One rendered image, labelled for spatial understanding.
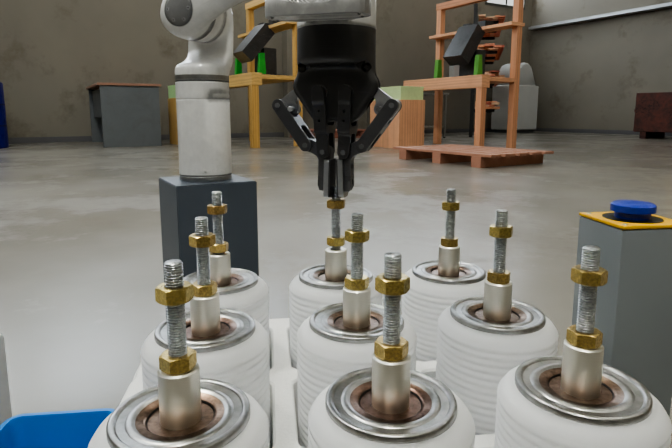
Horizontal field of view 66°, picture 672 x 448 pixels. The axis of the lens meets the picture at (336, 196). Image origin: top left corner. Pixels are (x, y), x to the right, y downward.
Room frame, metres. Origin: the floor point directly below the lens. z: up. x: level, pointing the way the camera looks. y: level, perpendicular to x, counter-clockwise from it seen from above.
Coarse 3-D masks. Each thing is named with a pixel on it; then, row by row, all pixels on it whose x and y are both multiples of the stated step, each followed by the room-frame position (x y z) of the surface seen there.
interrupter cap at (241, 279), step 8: (232, 272) 0.52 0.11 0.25; (240, 272) 0.52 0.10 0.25; (248, 272) 0.52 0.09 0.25; (184, 280) 0.49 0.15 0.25; (192, 280) 0.49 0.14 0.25; (232, 280) 0.50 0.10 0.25; (240, 280) 0.50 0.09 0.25; (248, 280) 0.50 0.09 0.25; (256, 280) 0.49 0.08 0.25; (224, 288) 0.47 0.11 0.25; (232, 288) 0.47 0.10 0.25; (240, 288) 0.47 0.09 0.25; (248, 288) 0.48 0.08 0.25
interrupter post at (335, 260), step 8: (328, 248) 0.52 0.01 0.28; (344, 248) 0.52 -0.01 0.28; (328, 256) 0.51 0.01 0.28; (336, 256) 0.50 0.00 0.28; (344, 256) 0.51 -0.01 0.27; (328, 264) 0.51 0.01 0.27; (336, 264) 0.50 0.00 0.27; (344, 264) 0.51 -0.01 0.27; (328, 272) 0.51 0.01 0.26; (336, 272) 0.50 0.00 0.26; (344, 272) 0.51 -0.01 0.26; (336, 280) 0.50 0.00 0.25
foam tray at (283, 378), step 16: (272, 320) 0.57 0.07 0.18; (288, 320) 0.57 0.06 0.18; (272, 336) 0.53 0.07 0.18; (288, 336) 0.55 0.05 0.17; (272, 352) 0.49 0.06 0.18; (288, 352) 0.49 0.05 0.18; (272, 368) 0.46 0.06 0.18; (288, 368) 0.46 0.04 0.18; (416, 368) 0.46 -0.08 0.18; (432, 368) 0.46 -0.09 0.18; (272, 384) 0.43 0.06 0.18; (288, 384) 0.43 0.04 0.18; (272, 400) 0.43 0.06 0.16; (288, 400) 0.40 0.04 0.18; (272, 416) 0.43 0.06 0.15; (288, 416) 0.38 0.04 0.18; (272, 432) 0.43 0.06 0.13; (288, 432) 0.36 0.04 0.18
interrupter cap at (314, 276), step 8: (304, 272) 0.52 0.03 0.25; (312, 272) 0.52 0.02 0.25; (320, 272) 0.52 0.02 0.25; (368, 272) 0.52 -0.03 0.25; (304, 280) 0.49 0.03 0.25; (312, 280) 0.50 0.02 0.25; (320, 280) 0.49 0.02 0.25; (328, 280) 0.50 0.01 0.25; (344, 280) 0.50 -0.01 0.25; (320, 288) 0.48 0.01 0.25; (328, 288) 0.48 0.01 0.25; (336, 288) 0.48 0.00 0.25
